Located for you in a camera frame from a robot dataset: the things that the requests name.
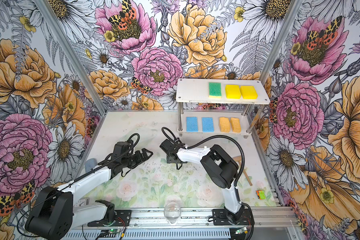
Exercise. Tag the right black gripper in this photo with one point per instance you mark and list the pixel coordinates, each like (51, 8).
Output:
(169, 159)

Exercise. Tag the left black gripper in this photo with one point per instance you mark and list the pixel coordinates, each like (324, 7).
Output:
(144, 150)

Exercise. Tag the blue sponge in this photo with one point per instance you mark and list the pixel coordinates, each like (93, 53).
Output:
(192, 124)
(208, 125)

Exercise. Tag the orange sponge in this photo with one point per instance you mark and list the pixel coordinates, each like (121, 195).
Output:
(236, 125)
(224, 125)

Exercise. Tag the green scrub sponge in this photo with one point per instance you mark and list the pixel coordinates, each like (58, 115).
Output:
(215, 90)

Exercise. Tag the yellow sponge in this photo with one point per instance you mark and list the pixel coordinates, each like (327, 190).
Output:
(248, 92)
(233, 92)

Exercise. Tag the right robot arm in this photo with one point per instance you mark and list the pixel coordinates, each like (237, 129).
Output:
(219, 166)

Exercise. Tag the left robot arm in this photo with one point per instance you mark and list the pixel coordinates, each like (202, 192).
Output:
(78, 195)

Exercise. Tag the white two-tier shelf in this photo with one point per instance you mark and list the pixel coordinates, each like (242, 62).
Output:
(196, 91)

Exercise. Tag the clear glass cup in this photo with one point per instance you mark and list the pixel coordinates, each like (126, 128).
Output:
(172, 212)

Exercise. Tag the grey oval object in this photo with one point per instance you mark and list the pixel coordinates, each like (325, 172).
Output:
(90, 164)

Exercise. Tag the small wooden mallet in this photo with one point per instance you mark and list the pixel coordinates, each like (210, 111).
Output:
(238, 160)

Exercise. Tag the small white clock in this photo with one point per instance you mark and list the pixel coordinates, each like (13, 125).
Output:
(81, 202)

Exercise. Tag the small toy car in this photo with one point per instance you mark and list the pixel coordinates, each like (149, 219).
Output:
(261, 195)

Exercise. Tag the green circuit board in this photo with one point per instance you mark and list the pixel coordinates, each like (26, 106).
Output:
(240, 231)

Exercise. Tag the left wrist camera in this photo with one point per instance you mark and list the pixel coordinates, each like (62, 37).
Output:
(119, 149)

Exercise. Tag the aluminium front rail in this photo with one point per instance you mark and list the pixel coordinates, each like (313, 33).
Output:
(264, 217)

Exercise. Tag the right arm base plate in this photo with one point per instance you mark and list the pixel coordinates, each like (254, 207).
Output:
(223, 217)

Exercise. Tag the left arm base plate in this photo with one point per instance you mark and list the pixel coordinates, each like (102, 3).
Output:
(115, 218)

